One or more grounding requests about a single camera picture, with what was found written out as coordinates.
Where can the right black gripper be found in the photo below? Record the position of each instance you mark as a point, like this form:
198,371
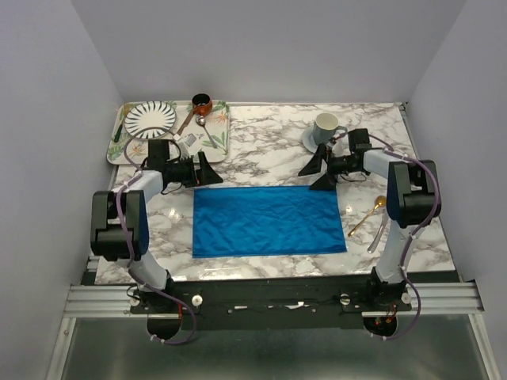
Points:
314,165

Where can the floral serving tray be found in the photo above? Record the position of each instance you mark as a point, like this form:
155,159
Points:
124,149

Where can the grey blue saucer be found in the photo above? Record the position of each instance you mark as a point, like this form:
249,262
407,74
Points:
308,141

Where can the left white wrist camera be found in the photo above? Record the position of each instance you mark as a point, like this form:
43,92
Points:
188,147

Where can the silver spoon on tray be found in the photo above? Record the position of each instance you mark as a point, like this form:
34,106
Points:
201,121

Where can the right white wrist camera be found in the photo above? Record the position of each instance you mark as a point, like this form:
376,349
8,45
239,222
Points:
335,146

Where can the silver utensil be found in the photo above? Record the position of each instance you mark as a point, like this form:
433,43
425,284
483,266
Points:
373,246

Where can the brown ceramic pot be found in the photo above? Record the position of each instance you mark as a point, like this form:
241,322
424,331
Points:
202,104

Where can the gold spoon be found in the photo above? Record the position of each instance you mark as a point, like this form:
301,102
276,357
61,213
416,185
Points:
380,203

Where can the striped white blue plate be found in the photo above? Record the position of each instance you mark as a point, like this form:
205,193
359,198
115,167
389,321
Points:
150,120

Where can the wooden handled knife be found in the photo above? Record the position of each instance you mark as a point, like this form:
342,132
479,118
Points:
185,123

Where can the aluminium frame rail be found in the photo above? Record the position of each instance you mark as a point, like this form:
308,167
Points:
425,298

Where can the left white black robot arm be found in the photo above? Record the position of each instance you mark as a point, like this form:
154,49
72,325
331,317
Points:
119,229

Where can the blue satin napkin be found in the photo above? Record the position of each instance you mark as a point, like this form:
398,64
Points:
266,221

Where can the grey blue mug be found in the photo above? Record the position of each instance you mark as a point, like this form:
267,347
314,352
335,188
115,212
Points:
325,127

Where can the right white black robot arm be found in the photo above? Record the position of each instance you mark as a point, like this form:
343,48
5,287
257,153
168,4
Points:
413,197

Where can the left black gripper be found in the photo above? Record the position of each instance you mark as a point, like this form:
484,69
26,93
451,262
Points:
204,176

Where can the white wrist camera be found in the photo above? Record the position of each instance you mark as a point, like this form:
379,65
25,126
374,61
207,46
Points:
335,146
188,147

